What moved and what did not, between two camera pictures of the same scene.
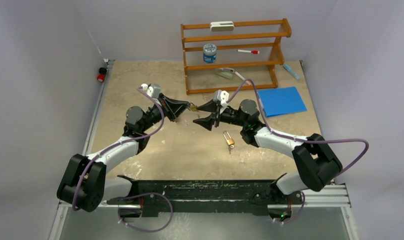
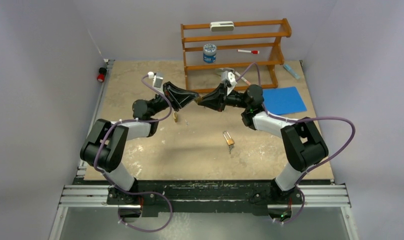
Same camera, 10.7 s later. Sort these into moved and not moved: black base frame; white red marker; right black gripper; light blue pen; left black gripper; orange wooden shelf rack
Moved: left black gripper; right black gripper
Not moved: white red marker; orange wooden shelf rack; black base frame; light blue pen
